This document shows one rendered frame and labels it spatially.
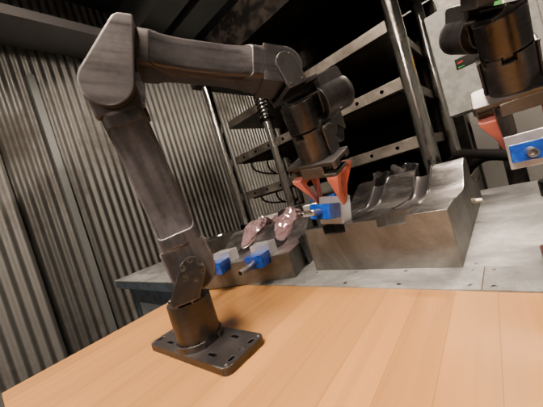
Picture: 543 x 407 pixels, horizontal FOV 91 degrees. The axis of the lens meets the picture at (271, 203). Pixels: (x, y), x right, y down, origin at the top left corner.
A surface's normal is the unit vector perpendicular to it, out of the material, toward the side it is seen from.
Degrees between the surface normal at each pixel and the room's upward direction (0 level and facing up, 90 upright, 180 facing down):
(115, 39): 90
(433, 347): 0
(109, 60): 90
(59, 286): 90
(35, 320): 90
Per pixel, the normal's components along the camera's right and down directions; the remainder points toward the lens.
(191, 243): 0.29, -0.05
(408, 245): -0.64, 0.22
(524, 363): -0.29, -0.96
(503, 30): -0.37, 0.63
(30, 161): 0.73, -0.19
